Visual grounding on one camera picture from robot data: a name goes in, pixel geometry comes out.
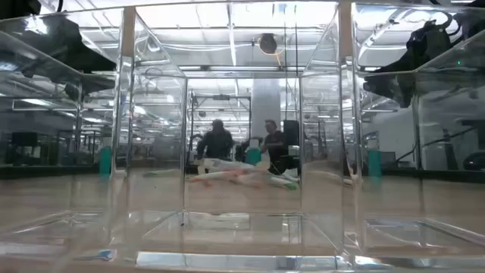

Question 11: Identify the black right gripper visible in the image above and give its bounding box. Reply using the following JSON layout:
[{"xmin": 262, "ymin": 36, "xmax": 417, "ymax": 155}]
[{"xmin": 362, "ymin": 20, "xmax": 454, "ymax": 108}]

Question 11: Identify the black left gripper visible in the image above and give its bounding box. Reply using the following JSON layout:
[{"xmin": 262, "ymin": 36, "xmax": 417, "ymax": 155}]
[{"xmin": 0, "ymin": 17, "xmax": 117, "ymax": 100}]

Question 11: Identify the green white toothbrush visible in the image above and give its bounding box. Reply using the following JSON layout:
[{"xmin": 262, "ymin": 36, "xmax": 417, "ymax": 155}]
[
  {"xmin": 187, "ymin": 165, "xmax": 231, "ymax": 183},
  {"xmin": 264, "ymin": 168, "xmax": 300, "ymax": 191}
]

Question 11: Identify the orange white toothbrush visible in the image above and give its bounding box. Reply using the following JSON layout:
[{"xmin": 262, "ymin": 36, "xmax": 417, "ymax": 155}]
[
  {"xmin": 212, "ymin": 170, "xmax": 255, "ymax": 187},
  {"xmin": 222, "ymin": 166, "xmax": 252, "ymax": 188}
]

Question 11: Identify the white building pillar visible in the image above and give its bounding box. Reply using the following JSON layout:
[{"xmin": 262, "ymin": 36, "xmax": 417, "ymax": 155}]
[{"xmin": 251, "ymin": 77, "xmax": 282, "ymax": 132}]

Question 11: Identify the person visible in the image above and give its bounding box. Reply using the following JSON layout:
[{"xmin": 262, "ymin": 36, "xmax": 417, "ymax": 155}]
[
  {"xmin": 260, "ymin": 119, "xmax": 289, "ymax": 175},
  {"xmin": 196, "ymin": 118, "xmax": 235, "ymax": 161}
]

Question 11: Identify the clear plastic bag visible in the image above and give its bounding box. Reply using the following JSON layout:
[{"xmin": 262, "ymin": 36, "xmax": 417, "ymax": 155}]
[{"xmin": 0, "ymin": 0, "xmax": 485, "ymax": 273}]

